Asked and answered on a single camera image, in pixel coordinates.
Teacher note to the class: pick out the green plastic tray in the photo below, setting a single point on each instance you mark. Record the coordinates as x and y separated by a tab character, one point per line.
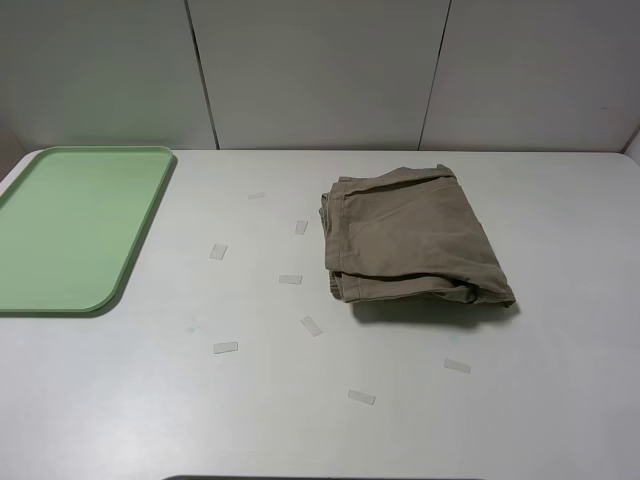
71	223

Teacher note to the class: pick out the clear tape piece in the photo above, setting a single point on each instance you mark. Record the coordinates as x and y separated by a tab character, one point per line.
311	326
362	397
457	366
218	252
290	279
225	347
301	226

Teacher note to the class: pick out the khaki shorts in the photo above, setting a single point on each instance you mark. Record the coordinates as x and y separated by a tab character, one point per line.
408	233

